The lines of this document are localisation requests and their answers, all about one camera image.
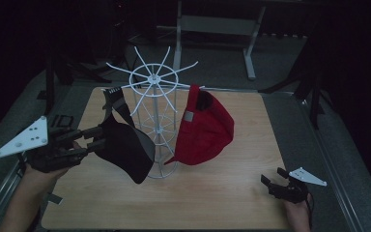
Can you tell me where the black rectangular bracket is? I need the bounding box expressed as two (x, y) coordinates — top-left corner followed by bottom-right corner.
(49, 114), (75, 130)

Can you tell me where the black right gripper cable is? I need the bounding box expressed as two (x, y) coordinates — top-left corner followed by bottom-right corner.
(305, 192), (315, 231)

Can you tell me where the red baseball cap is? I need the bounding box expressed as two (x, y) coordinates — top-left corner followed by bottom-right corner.
(164, 84), (235, 166)

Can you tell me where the black metal stand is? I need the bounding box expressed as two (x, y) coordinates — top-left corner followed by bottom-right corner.
(37, 52), (112, 116)
(259, 32), (336, 130)

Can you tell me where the grey black baseball cap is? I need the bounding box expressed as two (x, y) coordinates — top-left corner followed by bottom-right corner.
(95, 86), (157, 185)

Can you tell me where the white metal desk frame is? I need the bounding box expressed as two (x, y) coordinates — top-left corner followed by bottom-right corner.
(156, 0), (267, 81)

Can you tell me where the person's left hand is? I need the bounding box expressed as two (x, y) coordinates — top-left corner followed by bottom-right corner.
(24, 164), (71, 189)

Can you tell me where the person's right hand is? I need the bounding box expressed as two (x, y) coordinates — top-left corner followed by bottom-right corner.
(282, 194), (312, 232)

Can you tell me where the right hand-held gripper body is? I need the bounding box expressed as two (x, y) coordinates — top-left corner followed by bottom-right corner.
(268, 166), (328, 204)

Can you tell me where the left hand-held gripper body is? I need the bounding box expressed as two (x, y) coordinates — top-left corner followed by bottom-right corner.
(0, 115), (90, 174)

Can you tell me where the aluminium frame rail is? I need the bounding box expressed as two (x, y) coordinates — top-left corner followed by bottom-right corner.
(293, 91), (365, 232)
(0, 86), (73, 231)

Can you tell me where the white wire hat rack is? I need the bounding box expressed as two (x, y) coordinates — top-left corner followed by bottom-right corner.
(100, 45), (206, 179)

